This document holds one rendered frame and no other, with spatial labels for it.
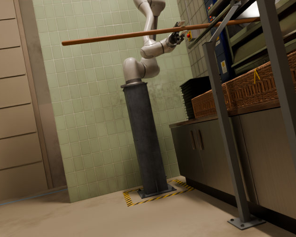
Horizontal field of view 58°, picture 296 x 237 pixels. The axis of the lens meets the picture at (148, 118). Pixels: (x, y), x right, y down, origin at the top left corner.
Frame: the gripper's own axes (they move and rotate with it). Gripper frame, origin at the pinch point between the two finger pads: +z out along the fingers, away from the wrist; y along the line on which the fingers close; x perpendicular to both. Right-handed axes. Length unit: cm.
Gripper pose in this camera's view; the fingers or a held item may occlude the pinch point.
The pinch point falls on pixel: (182, 27)
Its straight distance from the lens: 191.3
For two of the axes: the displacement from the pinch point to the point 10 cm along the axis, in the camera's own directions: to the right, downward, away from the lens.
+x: -9.6, 1.9, -2.2
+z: 2.1, -0.9, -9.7
